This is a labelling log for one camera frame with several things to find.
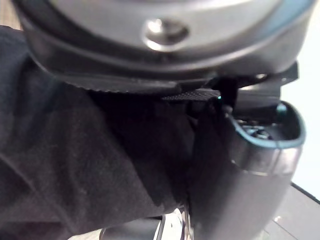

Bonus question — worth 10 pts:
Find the black fabric cloth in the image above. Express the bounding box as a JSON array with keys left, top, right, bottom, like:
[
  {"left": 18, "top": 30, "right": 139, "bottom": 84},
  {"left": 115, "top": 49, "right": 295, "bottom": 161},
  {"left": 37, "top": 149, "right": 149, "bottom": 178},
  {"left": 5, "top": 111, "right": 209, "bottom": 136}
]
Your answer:
[{"left": 0, "top": 24, "right": 196, "bottom": 240}]

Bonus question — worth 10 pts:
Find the black robot hip joint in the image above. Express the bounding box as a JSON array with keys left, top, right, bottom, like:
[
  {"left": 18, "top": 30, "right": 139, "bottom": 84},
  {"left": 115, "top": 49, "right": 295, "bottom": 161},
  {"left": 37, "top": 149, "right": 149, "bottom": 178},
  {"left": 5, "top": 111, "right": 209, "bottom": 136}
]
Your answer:
[{"left": 161, "top": 61, "right": 300, "bottom": 126}]

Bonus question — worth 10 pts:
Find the silver robot waist housing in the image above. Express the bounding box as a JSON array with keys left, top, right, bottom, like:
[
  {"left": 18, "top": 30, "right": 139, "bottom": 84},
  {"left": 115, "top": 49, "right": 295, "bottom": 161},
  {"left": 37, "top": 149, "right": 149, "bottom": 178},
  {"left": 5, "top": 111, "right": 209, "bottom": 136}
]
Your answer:
[{"left": 11, "top": 0, "right": 316, "bottom": 94}]

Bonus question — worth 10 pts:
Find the silver robot left leg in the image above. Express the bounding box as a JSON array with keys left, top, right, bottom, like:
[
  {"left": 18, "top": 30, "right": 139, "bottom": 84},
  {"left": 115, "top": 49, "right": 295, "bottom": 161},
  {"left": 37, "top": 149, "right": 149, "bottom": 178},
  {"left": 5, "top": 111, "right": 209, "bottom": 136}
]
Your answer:
[{"left": 187, "top": 99, "right": 307, "bottom": 240}]

